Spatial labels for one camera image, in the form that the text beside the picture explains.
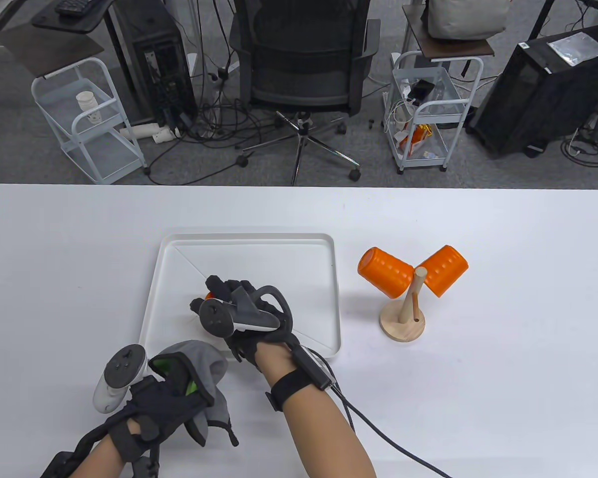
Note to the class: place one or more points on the person's right hand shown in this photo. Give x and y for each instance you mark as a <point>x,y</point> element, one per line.
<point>246,348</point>

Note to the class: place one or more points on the person's left hand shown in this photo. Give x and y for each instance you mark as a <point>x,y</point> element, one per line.
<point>164,403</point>

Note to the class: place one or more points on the grey hand controller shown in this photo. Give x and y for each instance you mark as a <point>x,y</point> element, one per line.
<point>219,316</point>
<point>119,371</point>

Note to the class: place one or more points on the green hand towel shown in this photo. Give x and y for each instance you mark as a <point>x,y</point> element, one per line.
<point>204,361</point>

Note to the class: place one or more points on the person's left forearm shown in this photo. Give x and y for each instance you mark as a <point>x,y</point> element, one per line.
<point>104,458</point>

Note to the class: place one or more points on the person's right forearm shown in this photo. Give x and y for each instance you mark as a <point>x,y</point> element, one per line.
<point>324,438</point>

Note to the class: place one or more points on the wooden cup rack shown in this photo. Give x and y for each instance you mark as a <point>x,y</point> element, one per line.
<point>401,326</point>

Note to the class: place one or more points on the white rectangular tray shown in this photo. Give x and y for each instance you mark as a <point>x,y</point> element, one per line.
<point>279,259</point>

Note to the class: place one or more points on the white power strip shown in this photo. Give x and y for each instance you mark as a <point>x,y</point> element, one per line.
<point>144,132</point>

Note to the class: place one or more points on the orange snack packet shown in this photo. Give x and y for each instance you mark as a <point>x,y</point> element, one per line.
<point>414,139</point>

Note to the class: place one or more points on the black office chair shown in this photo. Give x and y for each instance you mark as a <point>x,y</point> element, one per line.
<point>299,74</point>

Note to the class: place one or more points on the white patterned container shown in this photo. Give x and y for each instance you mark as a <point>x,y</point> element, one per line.
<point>88,107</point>

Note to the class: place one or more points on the black computer tower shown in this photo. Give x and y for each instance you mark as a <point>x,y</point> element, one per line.
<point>154,59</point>
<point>538,99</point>

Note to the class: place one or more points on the black power adapter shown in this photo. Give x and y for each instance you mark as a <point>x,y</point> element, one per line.
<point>421,90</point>

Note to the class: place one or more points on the brown wooden board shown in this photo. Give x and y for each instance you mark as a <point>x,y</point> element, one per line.
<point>453,47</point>
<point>45,52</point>

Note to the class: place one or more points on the dark keyboard shelf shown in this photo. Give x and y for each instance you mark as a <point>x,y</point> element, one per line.
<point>74,22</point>

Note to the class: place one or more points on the black keyboard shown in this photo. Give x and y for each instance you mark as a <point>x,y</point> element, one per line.
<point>74,6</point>

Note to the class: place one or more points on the grey fabric bag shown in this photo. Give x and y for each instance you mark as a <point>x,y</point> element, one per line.
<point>466,20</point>

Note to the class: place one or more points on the silver foil bag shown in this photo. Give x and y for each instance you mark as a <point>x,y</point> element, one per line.
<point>577,50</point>

